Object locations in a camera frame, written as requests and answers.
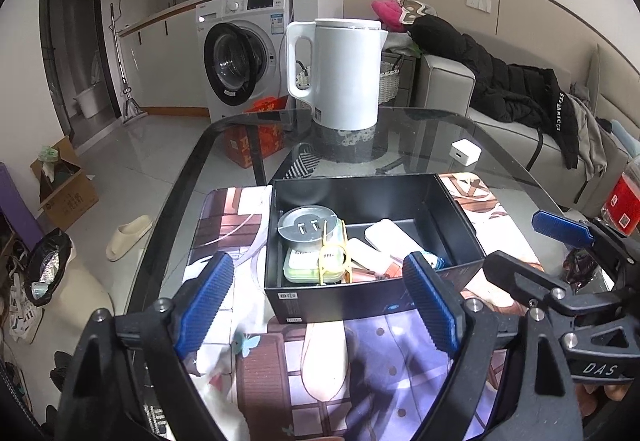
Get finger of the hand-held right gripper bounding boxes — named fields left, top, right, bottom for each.
left=482, top=250, right=640, bottom=317
left=531, top=210, right=640, bottom=272

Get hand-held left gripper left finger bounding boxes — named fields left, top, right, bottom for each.
left=57, top=251, right=236, bottom=441

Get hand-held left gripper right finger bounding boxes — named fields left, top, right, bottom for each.
left=402, top=251, right=586, bottom=441

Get pale green plastic case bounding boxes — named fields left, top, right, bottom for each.
left=283, top=243, right=352, bottom=287

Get black cardboard box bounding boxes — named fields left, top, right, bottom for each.
left=263, top=174, right=487, bottom=325

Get person's right hand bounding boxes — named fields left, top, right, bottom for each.
left=575, top=378, right=633, bottom=417

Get dark red snack packet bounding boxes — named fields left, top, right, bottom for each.
left=564, top=248, right=599, bottom=285

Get clear bottle red drink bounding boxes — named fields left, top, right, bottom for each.
left=602, top=156, right=640, bottom=235

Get white rounded case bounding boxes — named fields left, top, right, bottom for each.
left=365, top=220, right=427, bottom=263

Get grey garment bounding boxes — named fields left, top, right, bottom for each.
left=569, top=84, right=609, bottom=182

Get beige slipper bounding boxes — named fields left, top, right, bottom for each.
left=106, top=215, right=154, bottom=263

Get white charger adapter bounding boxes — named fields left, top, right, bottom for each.
left=451, top=138, right=482, bottom=167

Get round silver plug adapter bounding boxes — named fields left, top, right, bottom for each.
left=277, top=205, right=347, bottom=253

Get printed table mat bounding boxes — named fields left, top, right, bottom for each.
left=182, top=171, right=551, bottom=441

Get black puffer jacket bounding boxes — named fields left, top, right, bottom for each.
left=407, top=15, right=581, bottom=170

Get black bagged trash bin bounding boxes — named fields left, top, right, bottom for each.
left=26, top=228, right=76, bottom=307

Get red gift box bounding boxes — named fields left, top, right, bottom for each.
left=222, top=96, right=287, bottom=169

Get brown cardboard box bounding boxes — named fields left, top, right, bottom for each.
left=31, top=136, right=100, bottom=232

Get grey sofa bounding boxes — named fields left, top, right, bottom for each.
left=412, top=44, right=640, bottom=222

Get white shoe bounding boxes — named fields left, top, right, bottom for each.
left=7, top=271, right=44, bottom=343

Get purple box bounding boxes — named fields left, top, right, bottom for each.
left=0, top=162, right=46, bottom=252

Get flat mop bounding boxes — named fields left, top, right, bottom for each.
left=110, top=4, right=146, bottom=125

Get white wicker basket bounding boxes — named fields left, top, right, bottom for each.
left=296, top=61, right=402, bottom=105

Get white bucket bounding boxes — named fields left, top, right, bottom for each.
left=74, top=86, right=104, bottom=120

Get white kitchen base cabinets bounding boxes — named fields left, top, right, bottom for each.
left=117, top=0, right=211, bottom=118

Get white electric kettle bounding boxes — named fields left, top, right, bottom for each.
left=286, top=18, right=390, bottom=130

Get white washing machine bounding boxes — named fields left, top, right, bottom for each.
left=194, top=0, right=295, bottom=123

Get beige patterned cloth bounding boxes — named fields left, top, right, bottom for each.
left=395, top=0, right=439, bottom=25

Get pink knit hat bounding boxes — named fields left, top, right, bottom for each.
left=371, top=0, right=406, bottom=33

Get dark framed glass door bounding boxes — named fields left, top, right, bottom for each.
left=39, top=0, right=126, bottom=143

